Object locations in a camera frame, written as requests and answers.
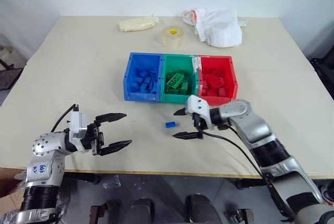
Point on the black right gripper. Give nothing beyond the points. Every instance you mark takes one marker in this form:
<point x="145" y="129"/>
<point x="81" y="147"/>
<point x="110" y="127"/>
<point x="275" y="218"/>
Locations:
<point x="200" y="123"/>

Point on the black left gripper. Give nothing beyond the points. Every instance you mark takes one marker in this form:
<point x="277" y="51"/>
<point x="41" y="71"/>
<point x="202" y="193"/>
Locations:
<point x="94" y="138"/>

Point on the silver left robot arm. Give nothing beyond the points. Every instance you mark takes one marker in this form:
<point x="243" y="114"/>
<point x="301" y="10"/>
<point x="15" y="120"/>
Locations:
<point x="44" y="146"/>

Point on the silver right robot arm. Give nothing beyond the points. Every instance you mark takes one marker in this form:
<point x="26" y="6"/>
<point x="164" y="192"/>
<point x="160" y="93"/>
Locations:
<point x="251" y="128"/>

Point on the small flat blue block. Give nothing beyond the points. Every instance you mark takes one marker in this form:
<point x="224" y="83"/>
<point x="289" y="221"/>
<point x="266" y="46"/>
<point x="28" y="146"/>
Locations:
<point x="170" y="124"/>

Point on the small green block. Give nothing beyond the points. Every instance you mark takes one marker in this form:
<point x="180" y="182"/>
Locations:
<point x="184" y="88"/>
<point x="171" y="91"/>

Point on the small red block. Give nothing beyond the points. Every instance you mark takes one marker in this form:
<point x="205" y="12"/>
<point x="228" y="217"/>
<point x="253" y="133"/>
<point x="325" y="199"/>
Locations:
<point x="222" y="91"/>
<point x="212" y="93"/>

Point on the large green studded brick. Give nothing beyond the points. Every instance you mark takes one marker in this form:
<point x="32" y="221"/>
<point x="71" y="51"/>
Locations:
<point x="175" y="80"/>

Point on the crumpled clear plastic wrap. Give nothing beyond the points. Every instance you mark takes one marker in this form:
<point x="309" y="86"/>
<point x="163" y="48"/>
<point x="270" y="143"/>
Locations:
<point x="111" y="182"/>

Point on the large red studded brick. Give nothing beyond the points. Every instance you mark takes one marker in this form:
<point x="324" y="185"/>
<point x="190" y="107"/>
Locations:
<point x="213" y="81"/>

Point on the blue plastic bin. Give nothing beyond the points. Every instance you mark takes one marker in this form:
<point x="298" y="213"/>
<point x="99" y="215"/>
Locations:
<point x="130" y="77"/>

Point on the white tape strip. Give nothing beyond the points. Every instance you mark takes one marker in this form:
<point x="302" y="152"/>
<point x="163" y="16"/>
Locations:
<point x="195" y="64"/>

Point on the green plastic bin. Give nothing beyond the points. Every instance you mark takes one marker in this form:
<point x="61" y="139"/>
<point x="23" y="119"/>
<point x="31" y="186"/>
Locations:
<point x="167" y="63"/>

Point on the red plastic bin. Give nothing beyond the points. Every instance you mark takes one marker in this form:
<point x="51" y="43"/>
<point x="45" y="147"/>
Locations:
<point x="232" y="77"/>

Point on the clear tape roll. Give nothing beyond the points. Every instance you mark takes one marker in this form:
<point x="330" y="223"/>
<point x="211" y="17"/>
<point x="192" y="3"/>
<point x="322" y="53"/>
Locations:
<point x="172" y="38"/>

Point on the white crumpled cloth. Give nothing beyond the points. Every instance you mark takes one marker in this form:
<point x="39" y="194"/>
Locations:
<point x="221" y="28"/>

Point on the cream filled plastic bag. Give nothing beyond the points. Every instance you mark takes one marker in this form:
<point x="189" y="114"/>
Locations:
<point x="137" y="24"/>

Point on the brown cardboard box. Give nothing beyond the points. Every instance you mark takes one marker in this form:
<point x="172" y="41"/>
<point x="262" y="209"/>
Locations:
<point x="10" y="182"/>

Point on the black chair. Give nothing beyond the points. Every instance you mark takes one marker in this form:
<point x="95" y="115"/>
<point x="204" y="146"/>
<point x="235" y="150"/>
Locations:
<point x="323" y="72"/>

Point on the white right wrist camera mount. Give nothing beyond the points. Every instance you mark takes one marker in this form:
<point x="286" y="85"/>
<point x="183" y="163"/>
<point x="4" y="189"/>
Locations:
<point x="198" y="106"/>

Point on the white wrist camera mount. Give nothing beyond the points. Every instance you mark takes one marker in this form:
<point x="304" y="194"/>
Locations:
<point x="77" y="124"/>
<point x="198" y="106"/>

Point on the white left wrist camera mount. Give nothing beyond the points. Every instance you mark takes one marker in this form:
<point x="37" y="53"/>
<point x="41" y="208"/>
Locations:
<point x="77" y="124"/>

